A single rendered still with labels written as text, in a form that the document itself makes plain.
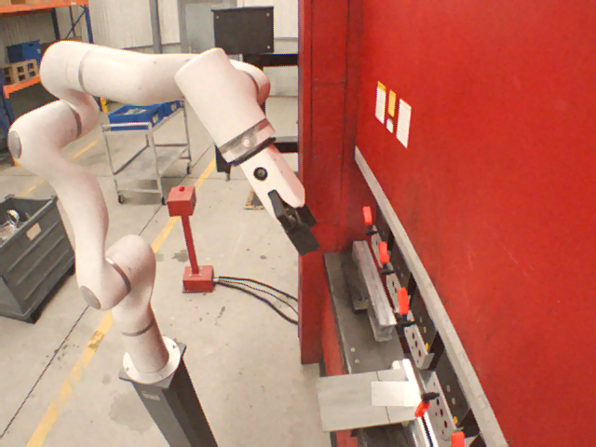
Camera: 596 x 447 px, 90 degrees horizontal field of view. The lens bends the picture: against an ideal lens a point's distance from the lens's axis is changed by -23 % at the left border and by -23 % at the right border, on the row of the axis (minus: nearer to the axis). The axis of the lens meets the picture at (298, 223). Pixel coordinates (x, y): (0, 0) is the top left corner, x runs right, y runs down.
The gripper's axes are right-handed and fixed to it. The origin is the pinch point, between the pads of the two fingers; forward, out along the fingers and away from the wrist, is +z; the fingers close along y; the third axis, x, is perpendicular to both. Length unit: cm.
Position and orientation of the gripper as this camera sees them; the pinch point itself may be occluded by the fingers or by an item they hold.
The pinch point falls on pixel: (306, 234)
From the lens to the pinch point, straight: 59.7
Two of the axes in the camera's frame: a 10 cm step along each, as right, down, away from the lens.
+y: 0.2, -3.6, 9.3
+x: -8.6, 4.8, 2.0
